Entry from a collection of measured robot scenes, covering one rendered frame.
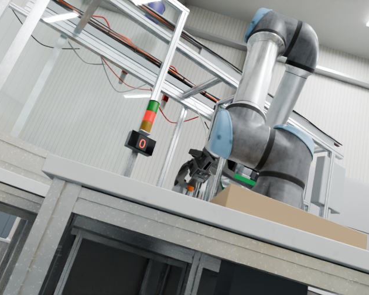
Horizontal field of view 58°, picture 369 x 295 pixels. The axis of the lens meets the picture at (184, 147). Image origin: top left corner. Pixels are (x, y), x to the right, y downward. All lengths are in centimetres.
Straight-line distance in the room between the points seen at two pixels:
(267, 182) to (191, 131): 529
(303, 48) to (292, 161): 41
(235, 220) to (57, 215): 27
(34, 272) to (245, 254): 31
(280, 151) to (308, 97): 625
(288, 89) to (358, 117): 626
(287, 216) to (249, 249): 17
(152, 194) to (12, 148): 58
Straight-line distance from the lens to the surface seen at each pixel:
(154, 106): 151
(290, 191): 82
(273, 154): 84
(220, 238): 54
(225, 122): 83
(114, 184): 52
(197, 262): 115
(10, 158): 102
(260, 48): 104
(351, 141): 709
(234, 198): 66
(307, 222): 70
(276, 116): 115
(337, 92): 742
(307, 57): 113
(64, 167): 54
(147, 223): 53
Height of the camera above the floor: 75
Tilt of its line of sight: 20 degrees up
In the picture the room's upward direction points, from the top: 17 degrees clockwise
